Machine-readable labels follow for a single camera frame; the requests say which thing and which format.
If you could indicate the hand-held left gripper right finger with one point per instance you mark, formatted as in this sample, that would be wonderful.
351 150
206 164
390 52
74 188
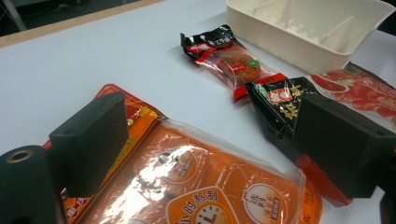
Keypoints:
339 143

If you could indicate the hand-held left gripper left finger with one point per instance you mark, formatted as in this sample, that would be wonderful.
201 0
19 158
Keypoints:
90 143

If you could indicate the red meat print packet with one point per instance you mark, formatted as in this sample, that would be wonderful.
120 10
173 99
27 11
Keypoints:
358 90

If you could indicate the black and red seasoning packet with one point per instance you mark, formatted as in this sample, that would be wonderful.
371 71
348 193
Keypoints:
280 102

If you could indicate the cream plastic bin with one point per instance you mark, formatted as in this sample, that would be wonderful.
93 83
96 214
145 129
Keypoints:
280 40

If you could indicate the large orange sauce packet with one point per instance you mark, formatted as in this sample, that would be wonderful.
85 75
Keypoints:
218 174

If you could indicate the small snack packet black red ends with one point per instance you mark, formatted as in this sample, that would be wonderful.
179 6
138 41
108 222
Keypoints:
236 65

